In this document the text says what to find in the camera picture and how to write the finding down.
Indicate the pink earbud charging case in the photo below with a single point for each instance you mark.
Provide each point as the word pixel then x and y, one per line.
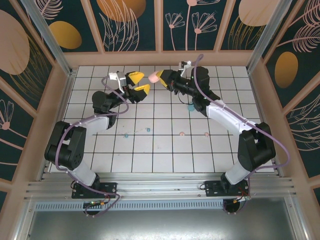
pixel 153 77

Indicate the blue earbud charging case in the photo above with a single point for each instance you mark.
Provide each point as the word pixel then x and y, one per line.
pixel 191 108

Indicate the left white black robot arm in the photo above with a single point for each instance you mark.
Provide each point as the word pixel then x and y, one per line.
pixel 95 125

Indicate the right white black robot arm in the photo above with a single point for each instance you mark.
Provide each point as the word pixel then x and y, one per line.
pixel 225 115

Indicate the grey metal sheet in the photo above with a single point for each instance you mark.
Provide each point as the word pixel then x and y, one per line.
pixel 160 225

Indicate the aluminium side rail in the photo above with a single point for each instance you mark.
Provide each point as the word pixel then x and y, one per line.
pixel 277 167
pixel 53 140

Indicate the aluminium corner post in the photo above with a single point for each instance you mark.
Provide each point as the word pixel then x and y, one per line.
pixel 47 35
pixel 267 35

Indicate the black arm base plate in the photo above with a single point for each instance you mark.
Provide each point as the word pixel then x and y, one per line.
pixel 212 187
pixel 110 188

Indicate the aluminium mounting rail frame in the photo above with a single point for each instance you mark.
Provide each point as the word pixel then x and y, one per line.
pixel 160 186

